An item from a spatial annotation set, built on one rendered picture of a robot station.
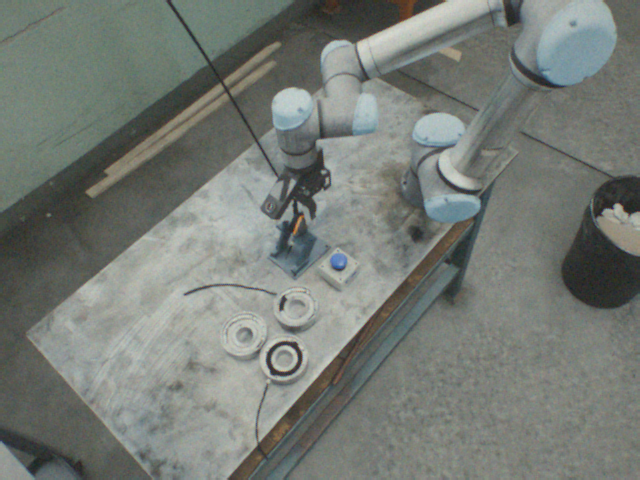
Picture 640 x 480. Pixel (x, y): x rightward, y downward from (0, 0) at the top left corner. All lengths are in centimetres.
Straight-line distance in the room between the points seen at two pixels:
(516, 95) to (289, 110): 40
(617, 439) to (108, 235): 213
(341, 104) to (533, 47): 33
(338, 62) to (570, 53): 41
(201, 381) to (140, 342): 18
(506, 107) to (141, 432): 97
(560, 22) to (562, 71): 8
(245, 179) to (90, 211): 131
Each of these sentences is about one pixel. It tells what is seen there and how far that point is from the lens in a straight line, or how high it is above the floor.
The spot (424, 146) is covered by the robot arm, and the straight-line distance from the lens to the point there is 129.
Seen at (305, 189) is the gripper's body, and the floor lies 105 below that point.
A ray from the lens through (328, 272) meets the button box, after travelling 127.
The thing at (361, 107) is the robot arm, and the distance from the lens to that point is 102.
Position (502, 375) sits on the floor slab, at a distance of 213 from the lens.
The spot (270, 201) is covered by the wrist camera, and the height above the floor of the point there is 105.
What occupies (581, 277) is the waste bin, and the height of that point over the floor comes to 14.
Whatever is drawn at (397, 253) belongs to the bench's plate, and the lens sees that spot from 135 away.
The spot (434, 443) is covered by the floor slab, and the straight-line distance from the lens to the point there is 202.
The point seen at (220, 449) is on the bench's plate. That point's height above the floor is 80.
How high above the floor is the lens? 195
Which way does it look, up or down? 57 degrees down
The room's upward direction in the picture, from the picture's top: 8 degrees counter-clockwise
